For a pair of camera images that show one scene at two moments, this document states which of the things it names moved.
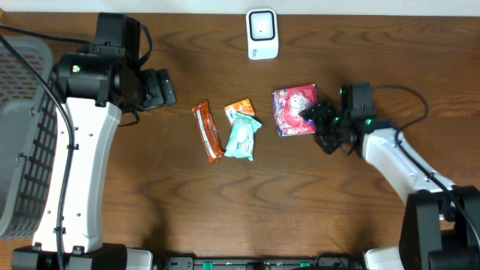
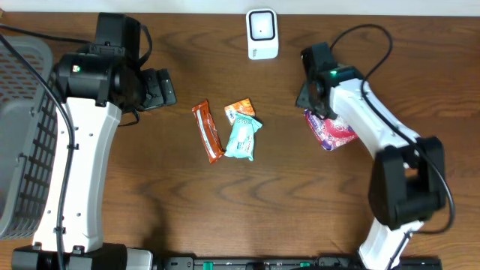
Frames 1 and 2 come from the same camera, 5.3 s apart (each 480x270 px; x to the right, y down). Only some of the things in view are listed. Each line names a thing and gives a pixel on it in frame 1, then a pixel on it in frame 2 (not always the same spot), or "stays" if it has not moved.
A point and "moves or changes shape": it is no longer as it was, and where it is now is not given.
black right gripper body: [331, 124] to [307, 96]
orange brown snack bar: [211, 137] stays
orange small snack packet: [244, 107] stays
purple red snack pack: [288, 103] moves or changes shape
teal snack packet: [240, 142] stays
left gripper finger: [157, 88] stays
